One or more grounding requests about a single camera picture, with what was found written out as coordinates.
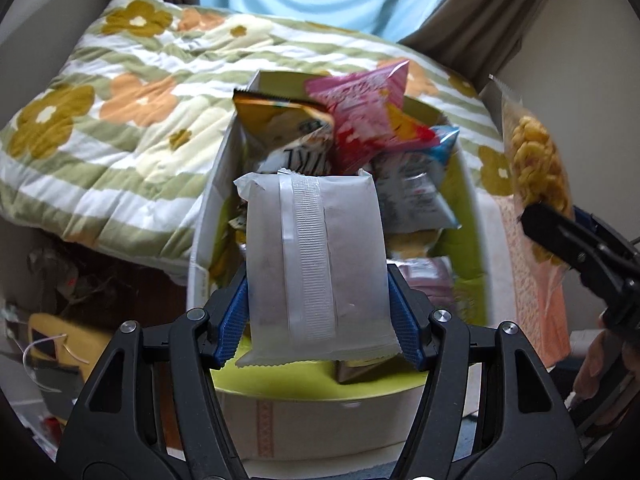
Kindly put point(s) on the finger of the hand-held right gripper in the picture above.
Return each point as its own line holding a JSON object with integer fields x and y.
{"x": 550, "y": 230}
{"x": 592, "y": 222}

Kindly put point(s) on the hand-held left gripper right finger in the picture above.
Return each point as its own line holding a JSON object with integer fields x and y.
{"x": 404, "y": 320}

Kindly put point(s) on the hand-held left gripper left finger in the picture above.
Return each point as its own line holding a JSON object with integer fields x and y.
{"x": 235, "y": 320}

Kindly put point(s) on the clear bag of yellow puffs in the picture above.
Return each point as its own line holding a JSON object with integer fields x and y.
{"x": 532, "y": 160}

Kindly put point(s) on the white translucent snack packet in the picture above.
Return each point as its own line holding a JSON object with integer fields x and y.
{"x": 310, "y": 260}

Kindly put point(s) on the cardboard box with green inside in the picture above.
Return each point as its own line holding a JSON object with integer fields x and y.
{"x": 300, "y": 420}

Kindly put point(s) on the person's right hand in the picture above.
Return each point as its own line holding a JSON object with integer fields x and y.
{"x": 590, "y": 365}

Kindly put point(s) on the pink and purple packet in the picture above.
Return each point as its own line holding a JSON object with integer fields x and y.
{"x": 430, "y": 275}

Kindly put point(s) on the peach patterned cloth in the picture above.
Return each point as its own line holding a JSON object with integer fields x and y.
{"x": 530, "y": 285}

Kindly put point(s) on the brown snack packet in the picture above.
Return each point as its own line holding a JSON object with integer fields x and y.
{"x": 360, "y": 372}

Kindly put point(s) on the yellow snack packet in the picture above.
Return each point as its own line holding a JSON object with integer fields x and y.
{"x": 415, "y": 242}

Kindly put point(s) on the grey and blue snack bag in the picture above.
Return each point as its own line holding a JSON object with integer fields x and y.
{"x": 410, "y": 190}

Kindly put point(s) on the yellow box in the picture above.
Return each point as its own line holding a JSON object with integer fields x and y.
{"x": 50, "y": 325}

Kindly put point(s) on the orange and yellow snack bag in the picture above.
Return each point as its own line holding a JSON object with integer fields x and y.
{"x": 270, "y": 120}

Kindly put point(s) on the pink snack bag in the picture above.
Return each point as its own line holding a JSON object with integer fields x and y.
{"x": 355, "y": 110}

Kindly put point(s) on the floral striped blanket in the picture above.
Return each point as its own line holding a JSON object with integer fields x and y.
{"x": 125, "y": 125}

